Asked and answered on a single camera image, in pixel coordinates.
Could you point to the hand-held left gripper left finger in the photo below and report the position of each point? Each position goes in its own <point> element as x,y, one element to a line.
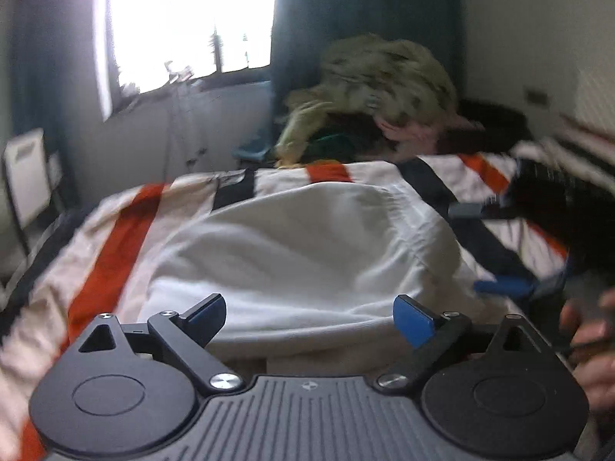
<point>209,312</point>

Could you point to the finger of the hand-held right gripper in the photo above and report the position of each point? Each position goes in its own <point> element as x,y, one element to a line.
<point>480,211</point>
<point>504,286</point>

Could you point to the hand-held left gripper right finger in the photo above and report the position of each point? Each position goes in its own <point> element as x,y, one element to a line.
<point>413,319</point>

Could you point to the white garment with dark trim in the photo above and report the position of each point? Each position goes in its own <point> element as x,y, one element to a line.
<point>312,259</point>

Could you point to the dark green clothes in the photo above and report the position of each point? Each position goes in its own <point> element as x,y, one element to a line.
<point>346,141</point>

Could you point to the person's right hand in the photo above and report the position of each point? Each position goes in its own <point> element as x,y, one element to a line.
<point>600,369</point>

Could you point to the black armchair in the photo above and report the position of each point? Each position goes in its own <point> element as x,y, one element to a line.
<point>495,125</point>

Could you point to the pink cloth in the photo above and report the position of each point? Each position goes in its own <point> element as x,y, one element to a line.
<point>413,132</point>

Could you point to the striped orange black blanket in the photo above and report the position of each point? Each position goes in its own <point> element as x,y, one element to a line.
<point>120,230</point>

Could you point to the blue plastic stool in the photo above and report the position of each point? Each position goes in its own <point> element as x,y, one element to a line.
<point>254,150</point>

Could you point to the cream printed fleece blanket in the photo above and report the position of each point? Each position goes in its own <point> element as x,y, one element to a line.
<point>384,67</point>

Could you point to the white garment steamer stand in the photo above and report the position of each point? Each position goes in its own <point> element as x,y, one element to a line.
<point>180,120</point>

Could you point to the white and black chair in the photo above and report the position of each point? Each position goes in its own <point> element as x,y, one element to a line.
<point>26,177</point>

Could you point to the blue curtain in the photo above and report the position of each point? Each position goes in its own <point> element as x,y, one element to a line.
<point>53,57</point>
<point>360,5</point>

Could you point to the window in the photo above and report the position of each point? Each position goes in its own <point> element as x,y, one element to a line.
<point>192,24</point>

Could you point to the dark wall switch plate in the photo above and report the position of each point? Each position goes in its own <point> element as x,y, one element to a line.
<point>536,96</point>

